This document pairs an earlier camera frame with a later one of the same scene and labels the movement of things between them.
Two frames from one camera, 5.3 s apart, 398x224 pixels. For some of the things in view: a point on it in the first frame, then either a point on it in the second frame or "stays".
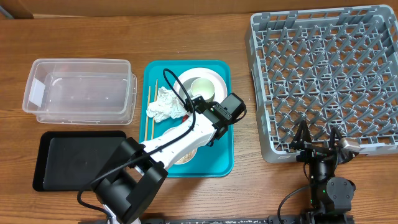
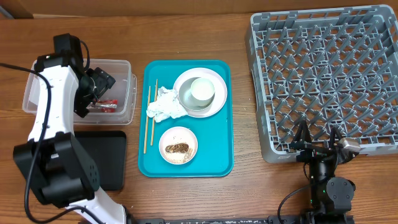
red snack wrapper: (185, 117) -> (107, 106)
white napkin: (167, 105) stays
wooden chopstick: (156, 87) stays
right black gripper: (311, 152) stays
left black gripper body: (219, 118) -> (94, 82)
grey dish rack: (335, 67) stays
